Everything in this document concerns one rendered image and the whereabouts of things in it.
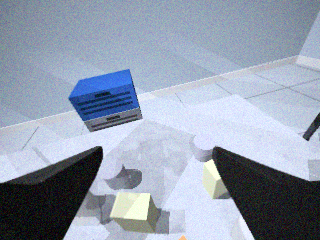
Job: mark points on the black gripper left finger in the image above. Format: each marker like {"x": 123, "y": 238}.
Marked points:
{"x": 42, "y": 205}

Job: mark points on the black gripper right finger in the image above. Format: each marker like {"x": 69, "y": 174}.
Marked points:
{"x": 273, "y": 204}

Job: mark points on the grey cylinder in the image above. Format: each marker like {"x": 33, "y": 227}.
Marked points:
{"x": 114, "y": 173}
{"x": 203, "y": 147}

